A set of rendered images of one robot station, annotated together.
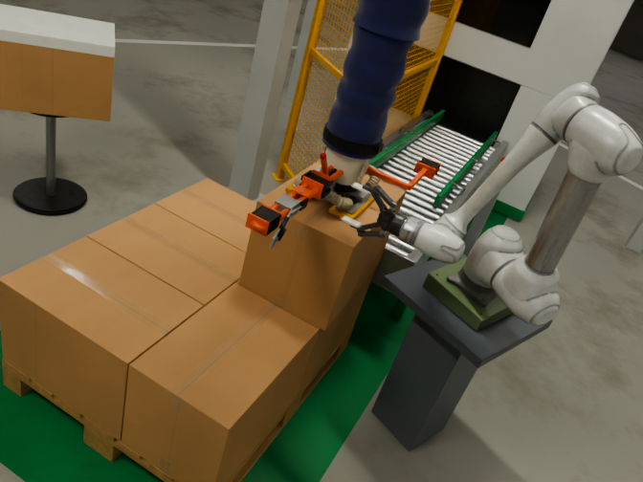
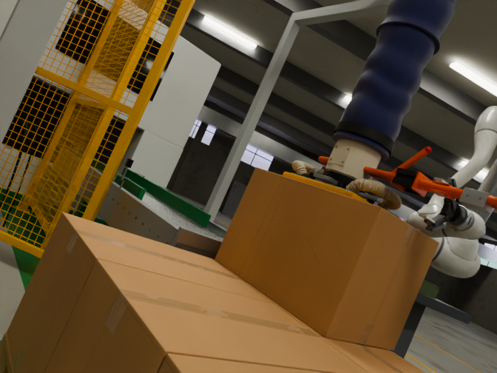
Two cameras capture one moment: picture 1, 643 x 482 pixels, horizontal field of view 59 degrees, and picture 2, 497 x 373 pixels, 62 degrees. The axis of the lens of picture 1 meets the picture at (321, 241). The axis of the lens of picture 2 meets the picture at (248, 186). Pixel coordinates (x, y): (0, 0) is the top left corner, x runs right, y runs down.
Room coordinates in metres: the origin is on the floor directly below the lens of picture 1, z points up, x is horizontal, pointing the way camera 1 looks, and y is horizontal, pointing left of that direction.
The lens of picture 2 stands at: (1.46, 1.43, 0.80)
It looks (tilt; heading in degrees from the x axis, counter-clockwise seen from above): 2 degrees up; 304
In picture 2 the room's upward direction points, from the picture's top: 24 degrees clockwise
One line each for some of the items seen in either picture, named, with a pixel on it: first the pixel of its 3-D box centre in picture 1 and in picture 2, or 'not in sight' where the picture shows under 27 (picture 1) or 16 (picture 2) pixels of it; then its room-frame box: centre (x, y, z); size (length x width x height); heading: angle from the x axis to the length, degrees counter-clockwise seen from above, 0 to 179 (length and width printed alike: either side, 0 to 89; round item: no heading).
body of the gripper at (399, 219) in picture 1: (390, 221); (450, 212); (1.72, -0.21, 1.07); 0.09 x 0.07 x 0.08; 72
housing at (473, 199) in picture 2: (286, 207); (477, 200); (1.61, 0.14, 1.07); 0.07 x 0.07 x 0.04; 73
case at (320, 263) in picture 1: (325, 236); (319, 251); (2.04, -0.01, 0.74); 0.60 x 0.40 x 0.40; 163
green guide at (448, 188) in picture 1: (476, 165); (161, 192); (3.75, -0.86, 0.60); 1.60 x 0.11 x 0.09; 161
